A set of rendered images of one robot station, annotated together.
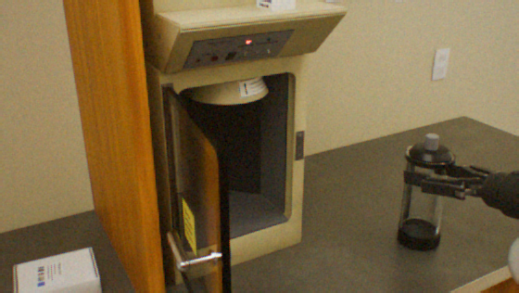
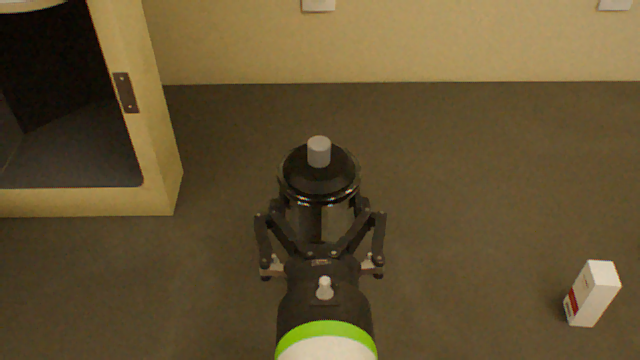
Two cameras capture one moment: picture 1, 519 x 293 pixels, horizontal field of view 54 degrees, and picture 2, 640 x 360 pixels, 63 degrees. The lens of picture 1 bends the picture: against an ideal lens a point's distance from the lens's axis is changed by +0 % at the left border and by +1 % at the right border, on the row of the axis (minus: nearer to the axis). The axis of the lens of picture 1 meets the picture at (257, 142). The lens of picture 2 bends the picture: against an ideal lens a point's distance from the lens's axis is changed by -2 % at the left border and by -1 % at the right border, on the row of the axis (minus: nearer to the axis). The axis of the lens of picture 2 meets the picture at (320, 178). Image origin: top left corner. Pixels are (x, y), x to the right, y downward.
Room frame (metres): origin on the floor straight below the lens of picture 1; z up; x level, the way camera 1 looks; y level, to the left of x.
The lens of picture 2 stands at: (0.61, -0.62, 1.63)
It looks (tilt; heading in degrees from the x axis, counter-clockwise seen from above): 45 degrees down; 28
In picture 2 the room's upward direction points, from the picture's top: straight up
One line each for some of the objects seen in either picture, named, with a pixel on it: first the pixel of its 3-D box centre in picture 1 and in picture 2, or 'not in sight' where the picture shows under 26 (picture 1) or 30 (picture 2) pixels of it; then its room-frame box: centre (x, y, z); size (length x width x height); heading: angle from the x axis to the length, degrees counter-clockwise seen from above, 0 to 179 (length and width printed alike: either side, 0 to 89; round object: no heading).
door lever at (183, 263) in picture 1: (189, 248); not in sight; (0.64, 0.10, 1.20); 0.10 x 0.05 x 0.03; 22
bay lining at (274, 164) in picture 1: (215, 141); (55, 52); (1.05, 0.09, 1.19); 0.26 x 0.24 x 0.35; 119
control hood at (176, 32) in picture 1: (254, 39); not in sight; (0.90, 0.01, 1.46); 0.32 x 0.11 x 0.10; 119
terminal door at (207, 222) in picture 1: (196, 225); not in sight; (0.72, 0.10, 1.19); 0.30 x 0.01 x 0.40; 22
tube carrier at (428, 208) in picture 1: (424, 195); (319, 223); (1.04, -0.39, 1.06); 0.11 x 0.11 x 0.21
